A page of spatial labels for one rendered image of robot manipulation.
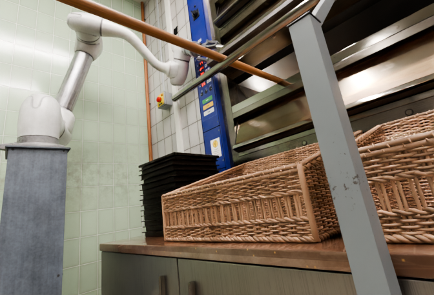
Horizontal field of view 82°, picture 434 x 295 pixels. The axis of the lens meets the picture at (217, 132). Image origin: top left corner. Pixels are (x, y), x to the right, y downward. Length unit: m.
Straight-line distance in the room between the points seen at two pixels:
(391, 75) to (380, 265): 0.74
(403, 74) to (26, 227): 1.42
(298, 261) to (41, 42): 1.98
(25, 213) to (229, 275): 0.84
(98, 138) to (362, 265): 1.74
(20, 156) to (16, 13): 1.19
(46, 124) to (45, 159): 0.16
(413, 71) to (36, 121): 1.42
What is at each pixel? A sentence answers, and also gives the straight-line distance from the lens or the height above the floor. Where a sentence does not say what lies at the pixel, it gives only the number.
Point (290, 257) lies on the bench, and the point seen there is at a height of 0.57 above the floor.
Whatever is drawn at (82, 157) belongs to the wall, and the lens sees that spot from 1.85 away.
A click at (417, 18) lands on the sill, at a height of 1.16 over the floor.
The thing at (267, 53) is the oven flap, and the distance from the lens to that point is 1.32.
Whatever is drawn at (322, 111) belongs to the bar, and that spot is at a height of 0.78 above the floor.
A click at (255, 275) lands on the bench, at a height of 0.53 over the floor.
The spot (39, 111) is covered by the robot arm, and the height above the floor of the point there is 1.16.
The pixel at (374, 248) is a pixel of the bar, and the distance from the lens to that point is 0.39.
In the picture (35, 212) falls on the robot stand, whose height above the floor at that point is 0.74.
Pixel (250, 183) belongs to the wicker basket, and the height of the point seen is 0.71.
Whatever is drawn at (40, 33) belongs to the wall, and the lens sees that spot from 2.16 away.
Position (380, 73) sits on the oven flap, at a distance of 1.05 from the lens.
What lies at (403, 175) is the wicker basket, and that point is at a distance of 0.47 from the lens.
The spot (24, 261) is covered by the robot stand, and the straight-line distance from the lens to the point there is 1.22.
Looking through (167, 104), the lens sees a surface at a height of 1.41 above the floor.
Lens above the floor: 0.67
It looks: 16 degrees up
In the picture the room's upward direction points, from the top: 8 degrees counter-clockwise
